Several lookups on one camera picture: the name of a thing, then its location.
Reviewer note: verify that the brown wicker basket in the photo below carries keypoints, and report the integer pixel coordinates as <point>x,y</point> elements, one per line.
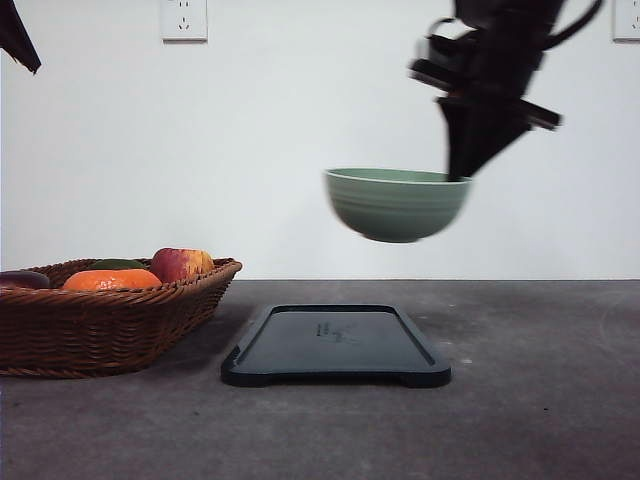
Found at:
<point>57,332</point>

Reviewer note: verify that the green ceramic bowl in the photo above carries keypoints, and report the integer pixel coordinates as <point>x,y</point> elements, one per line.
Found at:
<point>396,205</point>

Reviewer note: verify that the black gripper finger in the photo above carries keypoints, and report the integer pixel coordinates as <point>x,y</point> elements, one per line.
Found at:
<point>15,38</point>

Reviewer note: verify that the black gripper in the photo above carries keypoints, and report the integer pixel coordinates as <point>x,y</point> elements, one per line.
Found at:
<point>481,68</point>

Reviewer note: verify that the green avocado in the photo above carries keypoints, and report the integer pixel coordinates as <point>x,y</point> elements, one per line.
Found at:
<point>117,264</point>

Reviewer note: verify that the white wall socket right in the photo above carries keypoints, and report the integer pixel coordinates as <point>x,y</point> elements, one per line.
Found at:
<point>626,23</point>

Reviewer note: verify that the dark purple eggplant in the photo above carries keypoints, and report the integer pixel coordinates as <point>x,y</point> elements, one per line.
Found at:
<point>23,279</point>

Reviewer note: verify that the red yellow apple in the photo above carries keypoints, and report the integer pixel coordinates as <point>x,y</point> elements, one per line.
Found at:
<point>176,263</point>

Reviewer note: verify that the orange fruit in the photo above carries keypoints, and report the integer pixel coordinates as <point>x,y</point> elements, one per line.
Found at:
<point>111,279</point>

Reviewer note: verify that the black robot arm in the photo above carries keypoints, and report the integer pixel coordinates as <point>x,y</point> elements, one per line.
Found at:
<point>531,17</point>

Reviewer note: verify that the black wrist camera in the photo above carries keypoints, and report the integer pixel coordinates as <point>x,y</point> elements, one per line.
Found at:
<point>449,42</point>

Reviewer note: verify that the white wall socket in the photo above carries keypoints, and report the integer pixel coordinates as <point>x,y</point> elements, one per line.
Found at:
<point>626,23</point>
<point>183,23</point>

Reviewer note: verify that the dark teal rectangular tray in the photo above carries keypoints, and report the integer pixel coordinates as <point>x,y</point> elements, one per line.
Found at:
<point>333,343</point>

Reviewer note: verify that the white wall socket left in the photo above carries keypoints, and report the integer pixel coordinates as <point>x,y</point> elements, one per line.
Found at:
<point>183,23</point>

